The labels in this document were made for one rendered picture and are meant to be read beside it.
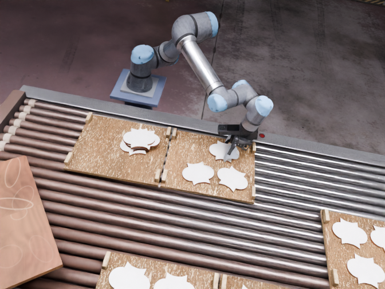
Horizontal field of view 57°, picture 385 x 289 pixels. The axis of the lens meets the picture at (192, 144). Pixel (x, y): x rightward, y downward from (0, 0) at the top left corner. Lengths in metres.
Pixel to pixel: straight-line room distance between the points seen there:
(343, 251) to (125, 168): 0.96
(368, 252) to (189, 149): 0.87
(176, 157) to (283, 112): 2.09
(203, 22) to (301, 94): 2.37
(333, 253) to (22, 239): 1.15
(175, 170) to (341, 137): 2.27
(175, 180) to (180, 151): 0.17
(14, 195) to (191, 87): 2.45
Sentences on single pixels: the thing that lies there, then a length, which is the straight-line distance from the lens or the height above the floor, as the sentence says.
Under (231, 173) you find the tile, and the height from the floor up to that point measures 0.95.
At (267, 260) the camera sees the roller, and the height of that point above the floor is 0.92.
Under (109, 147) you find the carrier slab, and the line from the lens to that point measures 1.67.
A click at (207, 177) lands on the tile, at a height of 0.95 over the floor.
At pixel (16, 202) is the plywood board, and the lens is 1.42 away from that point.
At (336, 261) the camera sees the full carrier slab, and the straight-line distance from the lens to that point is 1.55.
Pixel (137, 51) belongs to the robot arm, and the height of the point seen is 1.10.
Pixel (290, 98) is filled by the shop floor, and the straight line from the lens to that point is 3.76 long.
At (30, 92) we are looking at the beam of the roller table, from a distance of 2.03.
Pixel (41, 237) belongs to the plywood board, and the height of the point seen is 1.04.
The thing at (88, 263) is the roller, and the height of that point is 0.92.
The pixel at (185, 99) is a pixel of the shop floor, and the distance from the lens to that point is 3.41.
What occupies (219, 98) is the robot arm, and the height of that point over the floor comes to 1.29.
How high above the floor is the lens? 2.17
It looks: 46 degrees down
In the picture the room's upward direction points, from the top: 11 degrees clockwise
